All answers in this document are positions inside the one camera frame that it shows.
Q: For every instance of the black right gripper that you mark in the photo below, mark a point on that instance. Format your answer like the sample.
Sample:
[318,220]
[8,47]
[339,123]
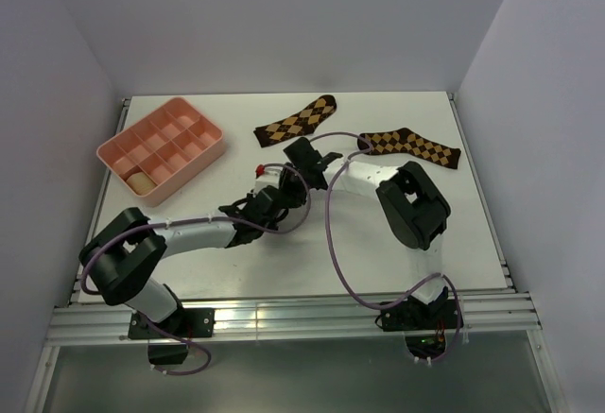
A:
[296,199]

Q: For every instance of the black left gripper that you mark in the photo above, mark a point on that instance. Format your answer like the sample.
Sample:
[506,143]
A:
[272,223]

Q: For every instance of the tan maroon purple-striped sock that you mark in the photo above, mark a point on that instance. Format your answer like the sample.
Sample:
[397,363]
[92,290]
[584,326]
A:
[140,183]

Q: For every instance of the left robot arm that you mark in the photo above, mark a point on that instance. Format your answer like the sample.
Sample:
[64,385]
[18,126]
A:
[121,259]

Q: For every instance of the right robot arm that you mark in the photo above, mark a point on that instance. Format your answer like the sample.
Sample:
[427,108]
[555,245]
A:
[415,209]

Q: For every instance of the brown argyle sock left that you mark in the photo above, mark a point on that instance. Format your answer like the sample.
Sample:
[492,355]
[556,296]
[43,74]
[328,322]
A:
[299,124]

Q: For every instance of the brown argyle sock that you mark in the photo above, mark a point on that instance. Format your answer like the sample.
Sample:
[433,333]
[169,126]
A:
[406,141]
[299,124]

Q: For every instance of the brown argyle sock right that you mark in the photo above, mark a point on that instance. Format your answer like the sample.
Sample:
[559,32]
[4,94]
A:
[406,141]

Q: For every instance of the pink divided organizer tray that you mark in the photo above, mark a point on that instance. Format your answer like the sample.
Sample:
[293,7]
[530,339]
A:
[172,144]

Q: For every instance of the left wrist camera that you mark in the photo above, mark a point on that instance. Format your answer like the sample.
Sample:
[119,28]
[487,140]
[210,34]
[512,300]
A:
[267,175]

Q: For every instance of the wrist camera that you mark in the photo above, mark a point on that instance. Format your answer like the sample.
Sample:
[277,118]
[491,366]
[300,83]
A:
[305,158]
[267,175]

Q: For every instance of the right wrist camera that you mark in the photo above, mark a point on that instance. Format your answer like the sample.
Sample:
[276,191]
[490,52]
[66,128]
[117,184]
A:
[305,158]

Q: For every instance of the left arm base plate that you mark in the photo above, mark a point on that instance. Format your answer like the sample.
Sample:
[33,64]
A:
[184,323]

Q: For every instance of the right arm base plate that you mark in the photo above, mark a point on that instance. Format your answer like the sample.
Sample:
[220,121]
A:
[415,316]

